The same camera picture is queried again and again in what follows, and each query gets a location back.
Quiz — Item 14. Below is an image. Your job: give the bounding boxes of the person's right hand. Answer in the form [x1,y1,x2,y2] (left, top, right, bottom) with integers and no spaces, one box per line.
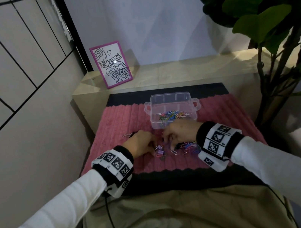
[160,116,206,152]

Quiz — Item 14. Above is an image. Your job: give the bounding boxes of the person's left hand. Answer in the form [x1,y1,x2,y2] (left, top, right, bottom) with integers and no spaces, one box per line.
[119,128,160,161]

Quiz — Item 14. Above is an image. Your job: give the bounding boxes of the pile of colourful paper clips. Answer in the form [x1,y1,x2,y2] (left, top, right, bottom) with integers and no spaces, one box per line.
[154,138,202,160]
[156,108,192,123]

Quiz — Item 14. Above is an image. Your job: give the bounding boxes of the transparent storage box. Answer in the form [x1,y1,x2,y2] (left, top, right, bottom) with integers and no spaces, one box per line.
[143,88,204,132]

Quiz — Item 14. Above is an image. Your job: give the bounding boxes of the person's left forearm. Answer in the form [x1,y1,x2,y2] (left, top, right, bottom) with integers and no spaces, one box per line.
[0,167,114,228]

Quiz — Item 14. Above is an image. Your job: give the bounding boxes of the person's right forearm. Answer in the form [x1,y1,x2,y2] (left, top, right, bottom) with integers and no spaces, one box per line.
[227,128,301,228]

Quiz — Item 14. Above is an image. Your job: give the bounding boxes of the person's olive trousers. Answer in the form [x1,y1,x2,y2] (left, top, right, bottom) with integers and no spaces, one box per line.
[79,172,298,228]

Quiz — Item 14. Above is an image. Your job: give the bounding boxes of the black left wristband with markers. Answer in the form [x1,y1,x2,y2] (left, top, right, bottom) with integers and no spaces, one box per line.
[89,143,137,189]

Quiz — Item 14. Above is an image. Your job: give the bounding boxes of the black wristband with markers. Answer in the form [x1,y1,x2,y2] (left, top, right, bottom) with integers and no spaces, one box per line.
[89,143,137,189]
[193,117,247,165]

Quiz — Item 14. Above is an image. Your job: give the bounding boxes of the pink ribbed mat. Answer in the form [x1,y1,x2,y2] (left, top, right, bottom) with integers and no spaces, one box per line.
[72,84,269,186]

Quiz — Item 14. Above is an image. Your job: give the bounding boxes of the black right wristband with markers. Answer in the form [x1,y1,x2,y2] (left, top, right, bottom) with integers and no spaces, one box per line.
[193,117,247,165]

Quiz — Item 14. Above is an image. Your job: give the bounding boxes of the beige wooden shelf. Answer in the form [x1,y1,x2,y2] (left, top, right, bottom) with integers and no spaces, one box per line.
[69,46,275,146]

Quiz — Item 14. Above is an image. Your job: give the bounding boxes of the pink framed drawing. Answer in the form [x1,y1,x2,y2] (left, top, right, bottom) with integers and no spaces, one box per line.
[89,39,134,91]

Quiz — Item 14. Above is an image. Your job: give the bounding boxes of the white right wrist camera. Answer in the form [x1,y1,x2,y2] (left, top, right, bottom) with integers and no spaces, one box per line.
[197,147,231,175]

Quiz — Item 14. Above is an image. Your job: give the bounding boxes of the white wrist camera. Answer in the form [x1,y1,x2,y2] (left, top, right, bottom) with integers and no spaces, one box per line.
[197,147,231,175]
[105,173,136,200]

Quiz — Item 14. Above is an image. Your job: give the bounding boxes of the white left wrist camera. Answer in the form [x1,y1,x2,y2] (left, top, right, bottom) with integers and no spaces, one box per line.
[105,173,136,200]

